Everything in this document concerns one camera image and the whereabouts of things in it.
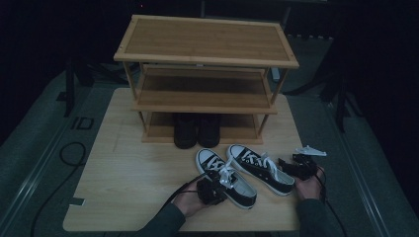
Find black floor cable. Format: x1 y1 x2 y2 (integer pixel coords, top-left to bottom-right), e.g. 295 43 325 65
30 141 88 237

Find black white canvas sneaker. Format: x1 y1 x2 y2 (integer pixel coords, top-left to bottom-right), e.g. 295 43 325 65
195 147 258 210
225 143 296 198

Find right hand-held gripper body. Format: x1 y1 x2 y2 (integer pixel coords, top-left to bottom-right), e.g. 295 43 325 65
292 144 328 181

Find wooden shoe rack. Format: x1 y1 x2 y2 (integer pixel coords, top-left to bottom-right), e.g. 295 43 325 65
113 14 300 146

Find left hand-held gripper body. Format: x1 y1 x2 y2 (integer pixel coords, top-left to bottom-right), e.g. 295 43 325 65
197 177 229 205

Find right hand-held gripper cable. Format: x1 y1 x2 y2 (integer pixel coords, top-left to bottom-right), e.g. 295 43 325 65
314 166 349 237

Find left hand-held gripper cable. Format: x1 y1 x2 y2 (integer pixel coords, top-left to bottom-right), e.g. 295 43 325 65
157 173 208 213

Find black mesh shoe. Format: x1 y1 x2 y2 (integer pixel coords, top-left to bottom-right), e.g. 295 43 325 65
173 113 199 150
197 113 222 148

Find hand-held gripper cable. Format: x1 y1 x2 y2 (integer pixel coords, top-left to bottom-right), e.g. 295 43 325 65
157 173 208 213
314 166 349 237

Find dark metal stand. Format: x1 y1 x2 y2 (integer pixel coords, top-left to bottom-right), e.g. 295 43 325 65
335 75 351 133
63 58 77 118

